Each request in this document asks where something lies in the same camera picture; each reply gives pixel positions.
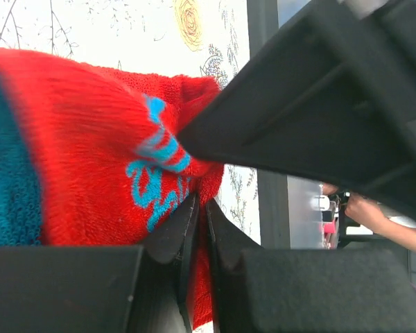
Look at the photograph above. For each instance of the bystander bare hand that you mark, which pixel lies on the bystander bare hand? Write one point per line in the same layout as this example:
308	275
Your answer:
366	212

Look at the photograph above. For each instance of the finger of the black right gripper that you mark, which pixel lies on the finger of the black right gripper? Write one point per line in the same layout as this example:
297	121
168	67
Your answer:
330	97

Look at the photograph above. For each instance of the bystander bare forearm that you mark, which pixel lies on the bystander bare forearm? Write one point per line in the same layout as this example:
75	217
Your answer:
400	234

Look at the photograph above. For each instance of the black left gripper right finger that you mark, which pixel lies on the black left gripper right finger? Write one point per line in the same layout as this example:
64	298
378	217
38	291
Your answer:
260	290

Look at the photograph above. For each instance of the floral patterned table mat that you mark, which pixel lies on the floral patterned table mat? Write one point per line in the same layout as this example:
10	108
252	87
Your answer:
207	38

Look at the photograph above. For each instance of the red and blue towel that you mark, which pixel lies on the red and blue towel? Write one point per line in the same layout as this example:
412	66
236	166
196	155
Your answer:
89	155

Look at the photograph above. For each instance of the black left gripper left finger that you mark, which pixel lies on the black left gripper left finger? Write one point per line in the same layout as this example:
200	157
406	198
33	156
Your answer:
147	287

